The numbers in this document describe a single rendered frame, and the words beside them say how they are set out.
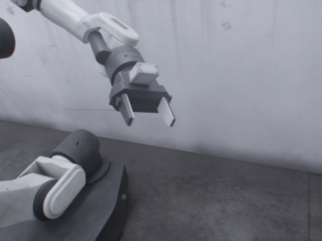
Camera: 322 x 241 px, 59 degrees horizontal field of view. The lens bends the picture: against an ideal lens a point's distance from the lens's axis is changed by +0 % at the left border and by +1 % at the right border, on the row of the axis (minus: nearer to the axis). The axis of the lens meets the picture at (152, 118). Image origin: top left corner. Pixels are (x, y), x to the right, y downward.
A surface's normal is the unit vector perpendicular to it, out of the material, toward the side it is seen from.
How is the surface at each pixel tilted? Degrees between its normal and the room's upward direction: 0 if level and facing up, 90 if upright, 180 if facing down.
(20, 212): 90
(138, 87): 27
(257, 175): 0
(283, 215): 0
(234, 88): 90
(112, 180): 0
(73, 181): 90
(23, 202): 90
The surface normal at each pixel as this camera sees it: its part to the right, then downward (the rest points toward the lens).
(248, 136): -0.40, 0.58
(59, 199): 0.90, 0.11
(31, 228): -0.15, -0.81
